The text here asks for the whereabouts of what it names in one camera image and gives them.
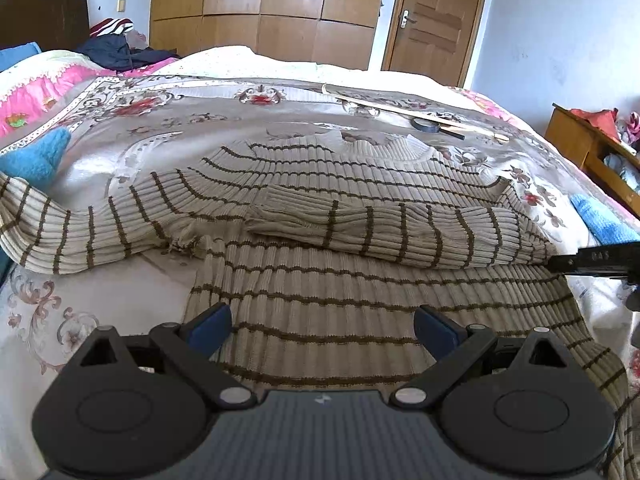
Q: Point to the beige brown-striped ribbed sweater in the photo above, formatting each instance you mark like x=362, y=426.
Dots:
x=320, y=280

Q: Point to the floral beige bedspread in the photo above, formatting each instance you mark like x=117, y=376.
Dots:
x=190, y=115

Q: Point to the wooden wardrobe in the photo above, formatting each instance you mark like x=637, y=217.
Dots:
x=265, y=5

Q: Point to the blue fuzzy cloth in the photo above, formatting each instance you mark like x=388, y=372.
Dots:
x=605, y=220
x=32, y=157

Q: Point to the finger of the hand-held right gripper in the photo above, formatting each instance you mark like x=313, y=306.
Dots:
x=595, y=261

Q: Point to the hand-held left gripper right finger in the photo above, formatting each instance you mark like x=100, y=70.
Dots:
x=434, y=332

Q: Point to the wooden door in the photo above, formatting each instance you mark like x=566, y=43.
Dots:
x=435, y=15

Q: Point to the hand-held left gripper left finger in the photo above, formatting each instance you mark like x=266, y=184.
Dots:
x=210, y=329

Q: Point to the dark tape roll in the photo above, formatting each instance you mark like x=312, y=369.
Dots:
x=426, y=125

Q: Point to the dark wooden headboard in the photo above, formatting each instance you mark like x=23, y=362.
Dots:
x=42, y=10

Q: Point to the pink floral quilt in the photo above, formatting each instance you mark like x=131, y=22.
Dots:
x=45, y=80

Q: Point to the wooden bedside cabinet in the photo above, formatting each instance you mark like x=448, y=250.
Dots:
x=580, y=145

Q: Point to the red white striped cloth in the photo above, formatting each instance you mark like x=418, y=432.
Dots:
x=114, y=26

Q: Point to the long wooden stick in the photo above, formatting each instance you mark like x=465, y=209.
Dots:
x=410, y=110

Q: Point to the blue pillow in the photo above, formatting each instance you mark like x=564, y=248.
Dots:
x=17, y=56

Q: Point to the navy clothing pile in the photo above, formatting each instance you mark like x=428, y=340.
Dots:
x=120, y=52

